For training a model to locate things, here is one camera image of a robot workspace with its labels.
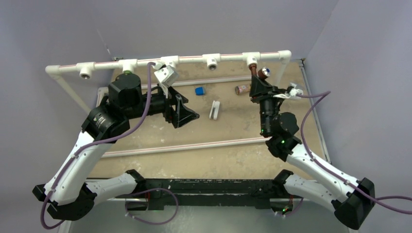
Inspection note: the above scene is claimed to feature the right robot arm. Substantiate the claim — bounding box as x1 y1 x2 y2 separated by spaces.
249 75 375 230

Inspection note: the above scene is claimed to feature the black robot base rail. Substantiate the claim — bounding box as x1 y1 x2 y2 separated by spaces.
125 179 300 211

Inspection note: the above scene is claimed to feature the pink capped clip jar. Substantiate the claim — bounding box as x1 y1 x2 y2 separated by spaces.
234 83 251 95

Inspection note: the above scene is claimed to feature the blue paperclip box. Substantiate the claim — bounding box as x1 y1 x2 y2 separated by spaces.
195 86 206 96

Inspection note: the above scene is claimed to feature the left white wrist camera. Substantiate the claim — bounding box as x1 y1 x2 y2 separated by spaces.
152 62 179 98

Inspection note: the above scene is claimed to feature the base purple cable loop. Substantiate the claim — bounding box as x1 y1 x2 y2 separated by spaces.
124 184 180 225

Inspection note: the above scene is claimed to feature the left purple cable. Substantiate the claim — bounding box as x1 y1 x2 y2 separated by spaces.
40 62 157 230

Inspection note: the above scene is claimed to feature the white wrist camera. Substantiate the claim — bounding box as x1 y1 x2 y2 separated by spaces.
152 62 179 98
273 83 304 100

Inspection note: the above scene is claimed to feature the white PVC pipe frame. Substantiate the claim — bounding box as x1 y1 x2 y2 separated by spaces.
45 50 292 158

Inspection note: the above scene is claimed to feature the white staple box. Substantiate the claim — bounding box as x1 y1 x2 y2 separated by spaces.
209 100 220 120

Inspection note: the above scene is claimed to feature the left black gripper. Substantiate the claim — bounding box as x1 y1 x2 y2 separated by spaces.
124 82 199 127

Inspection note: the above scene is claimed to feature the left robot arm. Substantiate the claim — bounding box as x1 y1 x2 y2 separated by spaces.
33 71 199 221

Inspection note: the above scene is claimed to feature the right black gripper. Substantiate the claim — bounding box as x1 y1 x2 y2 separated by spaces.
246 76 283 136

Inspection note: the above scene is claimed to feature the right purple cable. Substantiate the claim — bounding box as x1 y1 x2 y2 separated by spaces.
296 91 412 215

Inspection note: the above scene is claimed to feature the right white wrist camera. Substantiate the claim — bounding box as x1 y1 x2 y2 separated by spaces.
273 83 304 100

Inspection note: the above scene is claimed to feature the brown faucet with blue cap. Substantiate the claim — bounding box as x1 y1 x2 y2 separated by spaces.
249 64 271 80

